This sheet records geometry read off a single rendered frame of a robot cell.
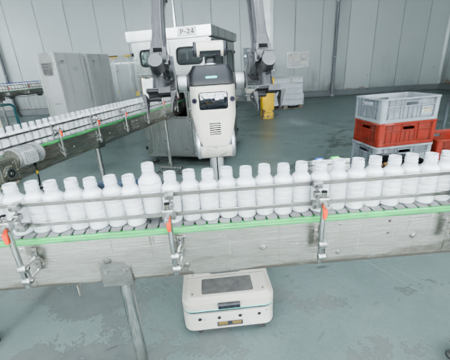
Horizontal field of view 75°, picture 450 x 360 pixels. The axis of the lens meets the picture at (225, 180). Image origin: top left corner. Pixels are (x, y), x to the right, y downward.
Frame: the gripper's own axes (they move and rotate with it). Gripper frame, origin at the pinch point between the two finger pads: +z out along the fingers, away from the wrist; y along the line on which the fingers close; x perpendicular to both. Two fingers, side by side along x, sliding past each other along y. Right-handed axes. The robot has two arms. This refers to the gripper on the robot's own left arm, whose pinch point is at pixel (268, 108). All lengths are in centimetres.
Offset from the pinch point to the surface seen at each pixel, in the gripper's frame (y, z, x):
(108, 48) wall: -318, -652, 994
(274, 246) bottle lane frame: -10, 55, -22
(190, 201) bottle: -36, 39, -26
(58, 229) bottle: -77, 43, -21
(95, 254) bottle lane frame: -67, 52, -19
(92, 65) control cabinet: -233, -315, 517
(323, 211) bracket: 2, 45, -36
